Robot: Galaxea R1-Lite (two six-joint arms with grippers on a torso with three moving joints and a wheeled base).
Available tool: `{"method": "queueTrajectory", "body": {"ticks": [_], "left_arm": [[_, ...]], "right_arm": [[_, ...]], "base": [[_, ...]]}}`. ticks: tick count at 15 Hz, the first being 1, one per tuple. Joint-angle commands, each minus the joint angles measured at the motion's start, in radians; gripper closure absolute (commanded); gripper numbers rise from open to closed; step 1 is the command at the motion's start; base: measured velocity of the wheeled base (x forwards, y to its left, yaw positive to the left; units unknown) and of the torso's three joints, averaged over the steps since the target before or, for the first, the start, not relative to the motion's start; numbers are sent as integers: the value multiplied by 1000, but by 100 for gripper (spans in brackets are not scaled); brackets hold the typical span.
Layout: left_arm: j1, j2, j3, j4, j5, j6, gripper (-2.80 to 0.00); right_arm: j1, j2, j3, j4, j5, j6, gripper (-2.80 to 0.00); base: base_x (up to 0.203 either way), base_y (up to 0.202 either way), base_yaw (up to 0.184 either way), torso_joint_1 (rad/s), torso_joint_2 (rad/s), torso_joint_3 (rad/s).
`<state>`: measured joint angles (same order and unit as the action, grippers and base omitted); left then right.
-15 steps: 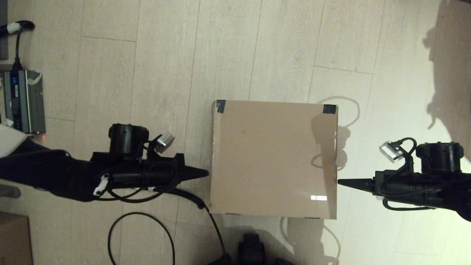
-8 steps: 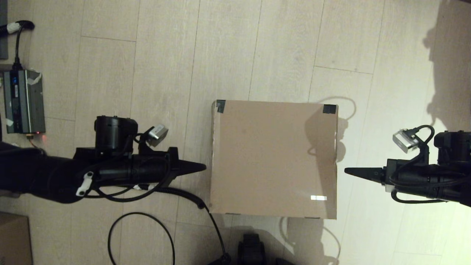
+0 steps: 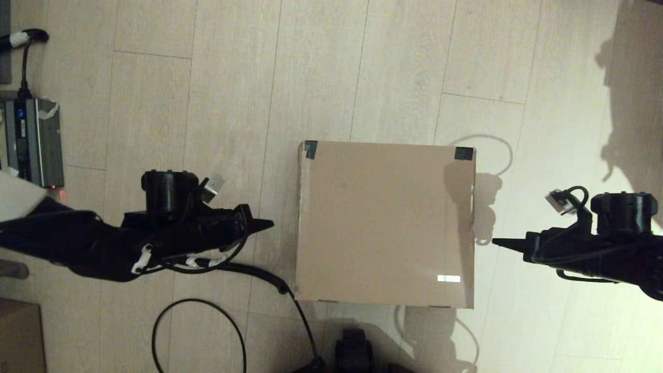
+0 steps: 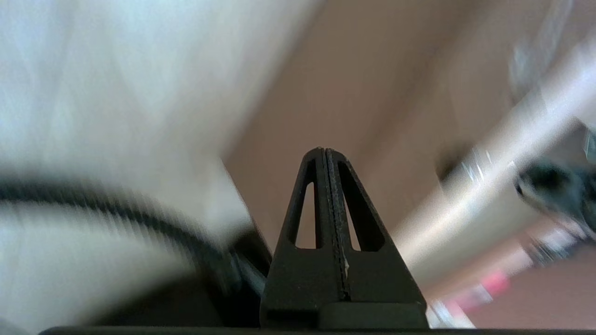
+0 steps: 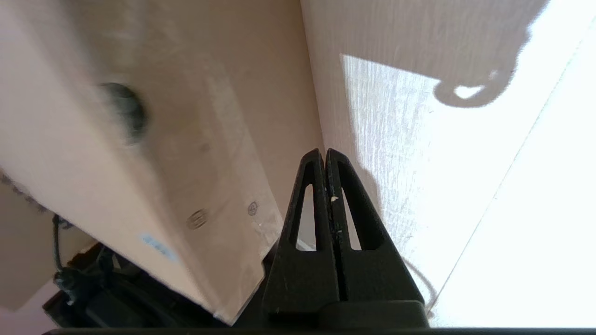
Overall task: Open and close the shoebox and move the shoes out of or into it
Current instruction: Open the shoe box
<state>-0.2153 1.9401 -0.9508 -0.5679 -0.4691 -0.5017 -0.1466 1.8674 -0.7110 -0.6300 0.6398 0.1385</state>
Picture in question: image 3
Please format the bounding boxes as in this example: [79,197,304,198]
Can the black power cord with plug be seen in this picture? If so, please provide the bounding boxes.
[0,28,50,100]

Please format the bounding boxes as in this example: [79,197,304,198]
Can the grey metal power supply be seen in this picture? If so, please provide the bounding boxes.
[4,97,64,188]

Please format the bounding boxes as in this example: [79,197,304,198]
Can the brown cardboard carton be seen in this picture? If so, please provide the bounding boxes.
[0,298,47,373]

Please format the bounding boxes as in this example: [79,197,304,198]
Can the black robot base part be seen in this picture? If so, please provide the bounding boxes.
[334,328,374,373]

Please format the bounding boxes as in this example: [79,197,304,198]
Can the black corrugated cable conduit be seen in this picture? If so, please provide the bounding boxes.
[166,256,290,296]

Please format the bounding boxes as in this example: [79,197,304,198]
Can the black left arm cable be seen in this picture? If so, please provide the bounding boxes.
[155,233,249,274]

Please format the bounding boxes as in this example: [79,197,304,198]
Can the thin black looped cable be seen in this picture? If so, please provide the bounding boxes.
[152,298,247,373]

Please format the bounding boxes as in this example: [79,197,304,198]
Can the grey furniture foot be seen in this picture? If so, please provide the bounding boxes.
[0,260,30,280]

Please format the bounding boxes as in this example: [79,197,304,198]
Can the white cable clip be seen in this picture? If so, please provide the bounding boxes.
[131,243,154,275]

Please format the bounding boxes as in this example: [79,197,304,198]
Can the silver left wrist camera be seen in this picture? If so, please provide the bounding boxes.
[198,174,226,204]

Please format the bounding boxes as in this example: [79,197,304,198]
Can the white tape strip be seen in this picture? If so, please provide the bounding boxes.
[185,256,228,270]

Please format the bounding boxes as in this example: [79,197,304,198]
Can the brown cardboard shoe box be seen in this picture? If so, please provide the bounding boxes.
[294,140,477,310]

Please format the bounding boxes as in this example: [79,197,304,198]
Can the dark grey panel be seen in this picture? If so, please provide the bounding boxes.
[0,0,12,84]

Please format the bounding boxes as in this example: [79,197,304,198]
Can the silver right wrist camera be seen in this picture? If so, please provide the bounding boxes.
[545,188,576,216]

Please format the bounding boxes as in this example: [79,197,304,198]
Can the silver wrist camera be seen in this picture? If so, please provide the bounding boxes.
[545,188,576,216]
[198,174,226,204]

